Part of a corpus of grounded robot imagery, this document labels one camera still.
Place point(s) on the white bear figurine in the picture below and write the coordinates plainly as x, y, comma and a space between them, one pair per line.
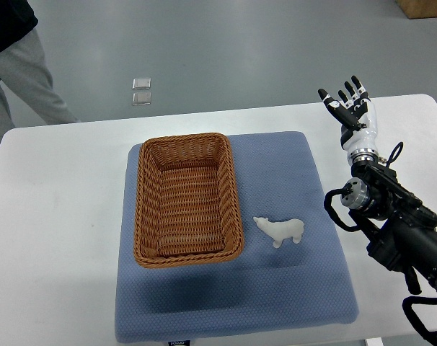
279, 231

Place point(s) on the wooden box corner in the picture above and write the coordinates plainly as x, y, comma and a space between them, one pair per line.
418, 9

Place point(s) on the brown wicker basket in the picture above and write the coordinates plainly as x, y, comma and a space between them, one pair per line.
187, 207

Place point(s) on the upper metal floor plate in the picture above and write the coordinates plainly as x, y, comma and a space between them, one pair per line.
140, 83

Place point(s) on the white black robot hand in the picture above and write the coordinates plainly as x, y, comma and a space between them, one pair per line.
356, 113

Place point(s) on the person in grey trousers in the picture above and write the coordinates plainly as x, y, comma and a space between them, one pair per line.
23, 68

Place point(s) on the metal floor plate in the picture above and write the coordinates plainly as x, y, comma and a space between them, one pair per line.
140, 83
141, 98

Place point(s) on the blue padded mat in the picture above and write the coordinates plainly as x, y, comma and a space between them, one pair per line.
264, 288

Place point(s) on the lower metal floor plate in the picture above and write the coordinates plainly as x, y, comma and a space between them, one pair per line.
141, 98

